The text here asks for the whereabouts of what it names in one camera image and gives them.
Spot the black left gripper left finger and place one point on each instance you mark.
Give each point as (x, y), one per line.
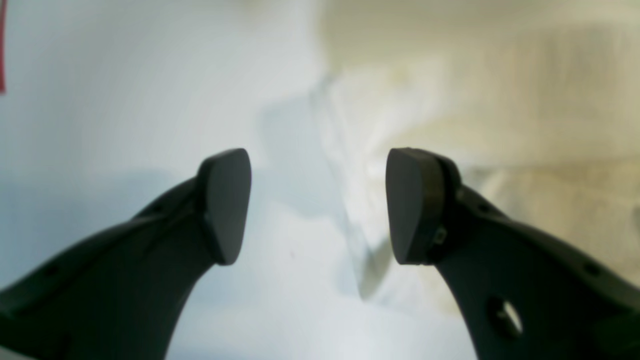
(118, 294)

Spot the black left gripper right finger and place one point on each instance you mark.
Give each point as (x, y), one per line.
(523, 294)

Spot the white printed T-shirt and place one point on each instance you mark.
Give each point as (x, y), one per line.
(536, 101)

